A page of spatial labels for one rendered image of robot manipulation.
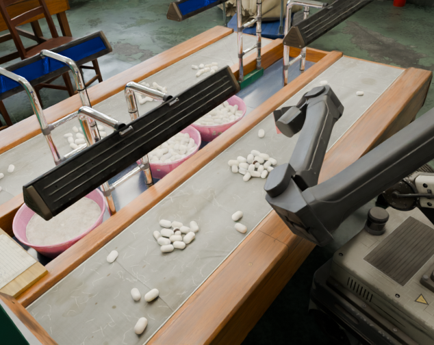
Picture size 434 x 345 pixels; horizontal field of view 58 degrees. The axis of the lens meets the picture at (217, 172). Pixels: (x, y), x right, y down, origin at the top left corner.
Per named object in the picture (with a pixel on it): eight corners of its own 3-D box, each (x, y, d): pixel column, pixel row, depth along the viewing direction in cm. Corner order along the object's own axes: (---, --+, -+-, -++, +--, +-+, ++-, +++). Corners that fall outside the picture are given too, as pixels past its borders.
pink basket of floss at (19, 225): (118, 200, 133) (111, 179, 127) (105, 263, 112) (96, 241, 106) (39, 207, 133) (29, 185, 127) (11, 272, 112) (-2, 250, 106)
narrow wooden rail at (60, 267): (340, 72, 201) (343, 51, 194) (14, 347, 97) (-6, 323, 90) (330, 70, 204) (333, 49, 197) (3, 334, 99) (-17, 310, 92)
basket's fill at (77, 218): (119, 225, 123) (116, 212, 119) (57, 273, 110) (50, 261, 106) (77, 197, 134) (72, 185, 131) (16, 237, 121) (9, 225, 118)
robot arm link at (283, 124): (346, 112, 95) (326, 84, 93) (313, 144, 93) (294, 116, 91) (317, 114, 106) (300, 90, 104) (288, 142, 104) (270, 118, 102)
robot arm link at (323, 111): (320, 230, 66) (284, 183, 63) (292, 238, 69) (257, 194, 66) (349, 109, 97) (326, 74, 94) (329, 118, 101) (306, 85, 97)
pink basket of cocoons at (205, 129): (259, 123, 165) (259, 103, 159) (220, 154, 149) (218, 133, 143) (210, 105, 179) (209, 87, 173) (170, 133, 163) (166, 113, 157)
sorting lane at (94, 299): (403, 74, 182) (404, 69, 180) (78, 421, 77) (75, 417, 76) (342, 59, 197) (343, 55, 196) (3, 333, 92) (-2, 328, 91)
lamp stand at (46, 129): (116, 174, 144) (82, 58, 116) (70, 205, 132) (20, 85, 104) (84, 157, 154) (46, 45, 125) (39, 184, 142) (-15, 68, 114)
